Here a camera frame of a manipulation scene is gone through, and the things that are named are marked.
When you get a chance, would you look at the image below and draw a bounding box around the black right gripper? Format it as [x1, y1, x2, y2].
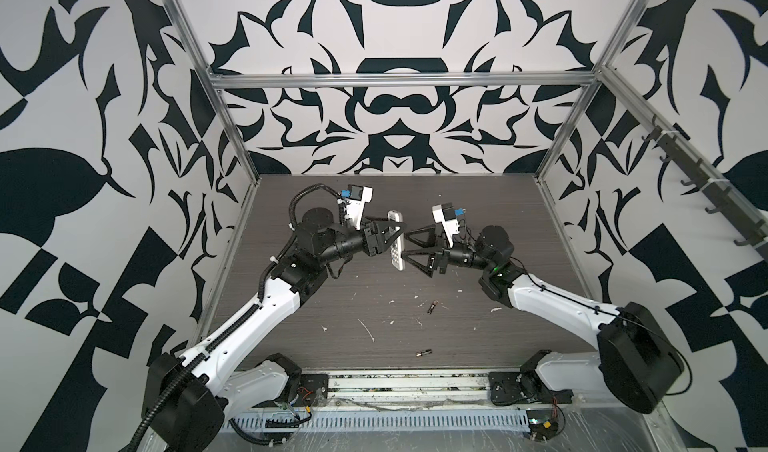
[408, 226, 498, 283]

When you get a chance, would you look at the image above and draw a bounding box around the white remote control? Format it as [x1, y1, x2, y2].
[387, 210, 405, 272]

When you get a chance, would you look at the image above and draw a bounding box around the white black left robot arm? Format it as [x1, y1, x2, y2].
[125, 207, 405, 451]

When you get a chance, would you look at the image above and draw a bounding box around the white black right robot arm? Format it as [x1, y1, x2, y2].
[401, 225, 690, 414]

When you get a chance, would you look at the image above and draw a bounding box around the small green circuit board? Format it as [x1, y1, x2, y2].
[524, 416, 565, 443]

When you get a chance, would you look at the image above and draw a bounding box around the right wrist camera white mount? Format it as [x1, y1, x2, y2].
[432, 203, 465, 248]

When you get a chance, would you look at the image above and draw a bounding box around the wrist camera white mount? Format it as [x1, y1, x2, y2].
[338, 184, 373, 230]
[432, 203, 465, 248]

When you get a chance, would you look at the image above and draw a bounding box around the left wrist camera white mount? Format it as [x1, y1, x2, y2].
[338, 184, 373, 230]

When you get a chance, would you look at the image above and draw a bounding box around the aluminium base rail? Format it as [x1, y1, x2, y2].
[299, 370, 601, 408]

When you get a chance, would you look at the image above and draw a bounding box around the black corrugated cable conduit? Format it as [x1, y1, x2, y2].
[122, 307, 265, 452]

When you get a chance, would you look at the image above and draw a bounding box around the white slotted cable duct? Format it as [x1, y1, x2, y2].
[233, 409, 530, 433]

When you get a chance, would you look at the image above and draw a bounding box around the aluminium cage frame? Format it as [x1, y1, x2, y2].
[149, 0, 768, 369]

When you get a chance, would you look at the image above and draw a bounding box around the grey wall hook rail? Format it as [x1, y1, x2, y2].
[643, 115, 767, 261]

